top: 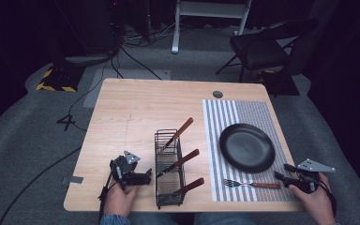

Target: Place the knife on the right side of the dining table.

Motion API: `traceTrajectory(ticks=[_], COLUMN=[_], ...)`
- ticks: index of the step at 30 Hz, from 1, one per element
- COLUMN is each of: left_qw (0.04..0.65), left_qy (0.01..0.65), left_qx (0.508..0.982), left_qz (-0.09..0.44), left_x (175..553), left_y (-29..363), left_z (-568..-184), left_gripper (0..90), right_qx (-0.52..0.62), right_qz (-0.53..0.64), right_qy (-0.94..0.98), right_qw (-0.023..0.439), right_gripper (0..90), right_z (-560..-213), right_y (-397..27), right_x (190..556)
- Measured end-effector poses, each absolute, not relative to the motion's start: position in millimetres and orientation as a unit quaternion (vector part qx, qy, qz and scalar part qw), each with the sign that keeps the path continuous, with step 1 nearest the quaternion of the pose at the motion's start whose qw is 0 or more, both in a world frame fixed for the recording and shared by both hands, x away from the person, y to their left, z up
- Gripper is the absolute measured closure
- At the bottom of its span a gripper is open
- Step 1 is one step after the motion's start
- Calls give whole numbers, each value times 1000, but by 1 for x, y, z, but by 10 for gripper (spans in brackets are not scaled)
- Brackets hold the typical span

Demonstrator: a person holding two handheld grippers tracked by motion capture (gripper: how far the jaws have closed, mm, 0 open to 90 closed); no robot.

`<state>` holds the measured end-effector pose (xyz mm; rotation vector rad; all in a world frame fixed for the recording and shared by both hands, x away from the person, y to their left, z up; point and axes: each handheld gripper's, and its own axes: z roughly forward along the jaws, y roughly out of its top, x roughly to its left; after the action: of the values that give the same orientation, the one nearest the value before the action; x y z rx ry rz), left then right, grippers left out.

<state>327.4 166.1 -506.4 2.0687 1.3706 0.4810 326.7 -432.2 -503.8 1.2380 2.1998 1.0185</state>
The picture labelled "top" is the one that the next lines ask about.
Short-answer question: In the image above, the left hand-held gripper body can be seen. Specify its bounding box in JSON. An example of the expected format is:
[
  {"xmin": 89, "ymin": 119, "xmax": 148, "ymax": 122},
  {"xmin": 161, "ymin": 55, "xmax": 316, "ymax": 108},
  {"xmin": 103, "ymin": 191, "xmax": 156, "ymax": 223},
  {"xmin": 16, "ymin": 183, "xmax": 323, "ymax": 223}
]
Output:
[{"xmin": 109, "ymin": 150, "xmax": 142, "ymax": 190}]

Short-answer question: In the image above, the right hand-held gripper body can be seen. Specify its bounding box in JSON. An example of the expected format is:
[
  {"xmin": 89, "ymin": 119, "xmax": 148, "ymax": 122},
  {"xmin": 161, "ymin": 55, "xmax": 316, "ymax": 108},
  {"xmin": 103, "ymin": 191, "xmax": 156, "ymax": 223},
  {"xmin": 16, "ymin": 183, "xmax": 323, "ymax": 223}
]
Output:
[{"xmin": 291, "ymin": 157, "xmax": 337, "ymax": 195}]

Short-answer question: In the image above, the wooden-handled fork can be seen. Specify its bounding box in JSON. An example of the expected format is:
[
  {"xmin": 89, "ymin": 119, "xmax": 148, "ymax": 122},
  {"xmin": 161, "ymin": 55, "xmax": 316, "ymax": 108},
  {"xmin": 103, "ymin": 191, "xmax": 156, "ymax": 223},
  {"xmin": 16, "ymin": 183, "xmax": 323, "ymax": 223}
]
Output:
[{"xmin": 222, "ymin": 178, "xmax": 282, "ymax": 190}]

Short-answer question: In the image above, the person's right hand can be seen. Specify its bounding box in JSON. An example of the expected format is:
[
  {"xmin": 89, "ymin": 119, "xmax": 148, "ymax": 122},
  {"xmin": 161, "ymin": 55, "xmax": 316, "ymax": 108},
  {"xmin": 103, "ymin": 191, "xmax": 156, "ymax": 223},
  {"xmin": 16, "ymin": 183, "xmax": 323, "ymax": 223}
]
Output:
[{"xmin": 288, "ymin": 172, "xmax": 338, "ymax": 225}]

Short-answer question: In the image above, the person's left hand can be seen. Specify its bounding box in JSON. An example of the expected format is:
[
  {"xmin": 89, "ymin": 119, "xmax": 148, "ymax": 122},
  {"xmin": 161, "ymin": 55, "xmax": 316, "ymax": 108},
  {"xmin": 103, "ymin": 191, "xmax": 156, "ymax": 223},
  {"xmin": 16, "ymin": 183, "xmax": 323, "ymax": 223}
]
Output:
[{"xmin": 103, "ymin": 179, "xmax": 141, "ymax": 217}]

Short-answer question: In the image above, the person's left denim sleeve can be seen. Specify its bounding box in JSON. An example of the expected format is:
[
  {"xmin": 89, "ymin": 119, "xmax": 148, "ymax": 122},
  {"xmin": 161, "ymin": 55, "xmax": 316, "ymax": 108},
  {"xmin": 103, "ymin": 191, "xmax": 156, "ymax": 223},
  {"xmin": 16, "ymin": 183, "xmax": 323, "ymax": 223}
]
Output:
[{"xmin": 98, "ymin": 213, "xmax": 133, "ymax": 225}]

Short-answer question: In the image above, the black plate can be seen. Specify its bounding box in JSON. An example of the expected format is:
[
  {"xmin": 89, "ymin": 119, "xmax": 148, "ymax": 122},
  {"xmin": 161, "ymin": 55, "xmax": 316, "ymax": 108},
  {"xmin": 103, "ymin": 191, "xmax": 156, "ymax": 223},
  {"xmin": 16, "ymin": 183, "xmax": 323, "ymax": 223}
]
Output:
[{"xmin": 218, "ymin": 123, "xmax": 277, "ymax": 174}]

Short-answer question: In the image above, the grey tape strip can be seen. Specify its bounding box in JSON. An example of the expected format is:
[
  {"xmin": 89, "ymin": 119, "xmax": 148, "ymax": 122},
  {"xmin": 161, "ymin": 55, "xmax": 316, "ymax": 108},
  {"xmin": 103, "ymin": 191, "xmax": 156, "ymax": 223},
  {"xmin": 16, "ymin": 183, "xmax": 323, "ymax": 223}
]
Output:
[{"xmin": 61, "ymin": 175, "xmax": 84, "ymax": 185}]

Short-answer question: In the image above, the black tape cross mark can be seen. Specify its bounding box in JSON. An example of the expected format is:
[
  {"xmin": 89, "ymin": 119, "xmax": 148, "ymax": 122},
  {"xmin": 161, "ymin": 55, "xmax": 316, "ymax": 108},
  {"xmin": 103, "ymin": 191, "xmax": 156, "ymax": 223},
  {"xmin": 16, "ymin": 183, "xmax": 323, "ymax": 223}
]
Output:
[{"xmin": 56, "ymin": 113, "xmax": 76, "ymax": 132}]

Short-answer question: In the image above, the grey striped placemat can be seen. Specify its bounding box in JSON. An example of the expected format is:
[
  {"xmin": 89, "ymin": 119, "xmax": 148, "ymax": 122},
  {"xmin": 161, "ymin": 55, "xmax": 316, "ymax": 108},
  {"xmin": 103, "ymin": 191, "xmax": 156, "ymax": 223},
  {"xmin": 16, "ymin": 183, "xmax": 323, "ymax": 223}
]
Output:
[{"xmin": 202, "ymin": 98, "xmax": 298, "ymax": 203}]

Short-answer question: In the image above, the black yellow striped base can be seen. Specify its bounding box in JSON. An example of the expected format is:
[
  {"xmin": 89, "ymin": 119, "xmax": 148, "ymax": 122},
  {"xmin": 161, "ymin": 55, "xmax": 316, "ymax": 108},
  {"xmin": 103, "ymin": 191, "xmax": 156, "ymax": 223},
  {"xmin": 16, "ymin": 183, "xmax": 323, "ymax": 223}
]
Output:
[{"xmin": 36, "ymin": 63, "xmax": 86, "ymax": 93}]

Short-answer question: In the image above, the black folding chair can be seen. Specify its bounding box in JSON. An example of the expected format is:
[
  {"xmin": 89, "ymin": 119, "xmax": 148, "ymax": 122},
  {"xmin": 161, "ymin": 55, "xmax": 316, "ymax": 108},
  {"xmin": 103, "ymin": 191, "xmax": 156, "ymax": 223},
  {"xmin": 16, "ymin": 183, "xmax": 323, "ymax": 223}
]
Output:
[{"xmin": 215, "ymin": 18, "xmax": 321, "ymax": 92}]

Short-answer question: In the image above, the dark equipment cabinet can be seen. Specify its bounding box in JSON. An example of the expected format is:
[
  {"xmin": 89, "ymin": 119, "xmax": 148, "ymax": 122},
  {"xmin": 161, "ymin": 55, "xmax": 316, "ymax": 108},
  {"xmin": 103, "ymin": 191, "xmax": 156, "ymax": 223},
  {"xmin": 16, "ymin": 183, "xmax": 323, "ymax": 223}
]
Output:
[{"xmin": 54, "ymin": 0, "xmax": 125, "ymax": 65}]

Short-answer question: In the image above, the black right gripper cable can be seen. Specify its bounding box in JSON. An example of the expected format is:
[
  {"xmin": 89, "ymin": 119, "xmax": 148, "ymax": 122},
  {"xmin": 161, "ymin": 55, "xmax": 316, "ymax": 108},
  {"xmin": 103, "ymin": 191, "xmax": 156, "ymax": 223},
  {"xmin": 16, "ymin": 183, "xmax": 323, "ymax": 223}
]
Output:
[{"xmin": 315, "ymin": 177, "xmax": 338, "ymax": 218}]

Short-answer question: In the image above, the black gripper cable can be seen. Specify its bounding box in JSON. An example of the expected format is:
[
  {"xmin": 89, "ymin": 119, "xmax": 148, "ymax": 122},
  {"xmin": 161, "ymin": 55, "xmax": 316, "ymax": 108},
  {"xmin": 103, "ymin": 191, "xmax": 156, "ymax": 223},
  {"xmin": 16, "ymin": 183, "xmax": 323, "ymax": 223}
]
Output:
[
  {"xmin": 97, "ymin": 170, "xmax": 120, "ymax": 224},
  {"xmin": 315, "ymin": 177, "xmax": 338, "ymax": 218}
]

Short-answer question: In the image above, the black wire cutlery rack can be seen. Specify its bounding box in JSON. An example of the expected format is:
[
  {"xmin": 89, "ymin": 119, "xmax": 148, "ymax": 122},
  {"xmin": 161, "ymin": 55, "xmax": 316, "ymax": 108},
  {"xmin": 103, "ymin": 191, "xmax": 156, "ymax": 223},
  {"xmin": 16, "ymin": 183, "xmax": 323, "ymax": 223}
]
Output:
[{"xmin": 154, "ymin": 128, "xmax": 188, "ymax": 210}]

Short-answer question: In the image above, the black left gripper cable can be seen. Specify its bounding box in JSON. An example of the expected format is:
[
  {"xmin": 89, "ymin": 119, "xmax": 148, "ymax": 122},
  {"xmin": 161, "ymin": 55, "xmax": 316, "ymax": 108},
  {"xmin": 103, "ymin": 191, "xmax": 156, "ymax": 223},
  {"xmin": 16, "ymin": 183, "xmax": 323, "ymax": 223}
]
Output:
[{"xmin": 97, "ymin": 170, "xmax": 120, "ymax": 224}]

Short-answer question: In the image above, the wooden-handled knife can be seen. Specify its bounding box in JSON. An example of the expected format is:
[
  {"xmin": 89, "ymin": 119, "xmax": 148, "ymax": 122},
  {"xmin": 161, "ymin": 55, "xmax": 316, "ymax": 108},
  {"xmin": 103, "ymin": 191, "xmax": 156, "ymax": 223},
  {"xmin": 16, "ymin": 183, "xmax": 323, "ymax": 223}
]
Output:
[
  {"xmin": 168, "ymin": 177, "xmax": 205, "ymax": 197},
  {"xmin": 158, "ymin": 116, "xmax": 194, "ymax": 155},
  {"xmin": 156, "ymin": 148, "xmax": 201, "ymax": 179}
]

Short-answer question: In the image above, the black floor cable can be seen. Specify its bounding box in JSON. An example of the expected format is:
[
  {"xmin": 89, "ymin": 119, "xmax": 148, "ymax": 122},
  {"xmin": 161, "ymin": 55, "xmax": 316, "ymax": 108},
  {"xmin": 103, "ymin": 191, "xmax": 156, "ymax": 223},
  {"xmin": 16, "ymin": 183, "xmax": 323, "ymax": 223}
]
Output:
[
  {"xmin": 118, "ymin": 46, "xmax": 162, "ymax": 81},
  {"xmin": 0, "ymin": 145, "xmax": 83, "ymax": 225},
  {"xmin": 67, "ymin": 57, "xmax": 111, "ymax": 132}
]

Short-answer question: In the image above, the white metal stand frame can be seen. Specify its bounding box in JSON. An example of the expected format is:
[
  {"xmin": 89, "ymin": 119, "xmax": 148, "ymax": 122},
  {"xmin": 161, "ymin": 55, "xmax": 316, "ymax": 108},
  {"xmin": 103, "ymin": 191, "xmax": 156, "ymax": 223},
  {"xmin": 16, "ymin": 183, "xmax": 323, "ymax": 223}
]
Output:
[{"xmin": 171, "ymin": 0, "xmax": 254, "ymax": 55}]

